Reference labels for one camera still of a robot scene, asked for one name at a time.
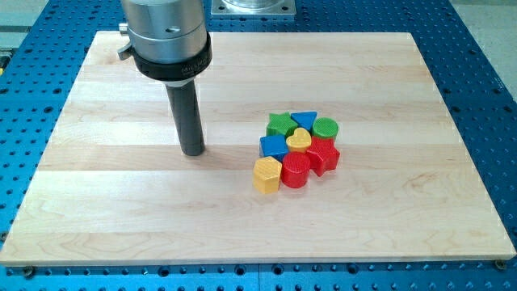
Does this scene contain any yellow hexagon block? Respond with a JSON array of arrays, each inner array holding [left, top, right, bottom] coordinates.
[[252, 157, 282, 194]]

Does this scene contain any red cylinder block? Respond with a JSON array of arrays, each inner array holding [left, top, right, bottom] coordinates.
[[281, 152, 311, 188]]

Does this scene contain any blue perforated table plate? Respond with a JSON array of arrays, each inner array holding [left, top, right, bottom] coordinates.
[[1, 1, 516, 290]]

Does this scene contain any light wooden board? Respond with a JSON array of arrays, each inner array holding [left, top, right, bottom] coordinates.
[[1, 32, 515, 266]]

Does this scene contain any green star block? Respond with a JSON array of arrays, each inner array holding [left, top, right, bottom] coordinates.
[[266, 112, 298, 137]]

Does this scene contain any yellow heart block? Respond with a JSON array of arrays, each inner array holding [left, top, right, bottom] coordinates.
[[286, 128, 312, 153]]

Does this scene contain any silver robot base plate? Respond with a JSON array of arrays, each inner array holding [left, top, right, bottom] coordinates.
[[211, 0, 296, 16]]

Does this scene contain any green cylinder block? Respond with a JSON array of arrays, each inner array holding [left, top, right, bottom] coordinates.
[[311, 117, 339, 140]]

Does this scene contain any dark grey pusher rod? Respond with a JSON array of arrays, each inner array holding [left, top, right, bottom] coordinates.
[[166, 80, 205, 156]]

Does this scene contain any blue triangle block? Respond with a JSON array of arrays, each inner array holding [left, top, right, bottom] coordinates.
[[291, 112, 317, 132]]

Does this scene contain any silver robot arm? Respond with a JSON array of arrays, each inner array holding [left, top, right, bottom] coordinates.
[[117, 0, 212, 156]]

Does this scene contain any red star block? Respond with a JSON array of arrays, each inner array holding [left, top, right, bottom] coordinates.
[[305, 136, 340, 176]]

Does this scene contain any blue cube block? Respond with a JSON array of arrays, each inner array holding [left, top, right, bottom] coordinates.
[[259, 134, 288, 162]]

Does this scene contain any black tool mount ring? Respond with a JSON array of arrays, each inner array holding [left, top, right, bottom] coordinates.
[[132, 32, 212, 82]]

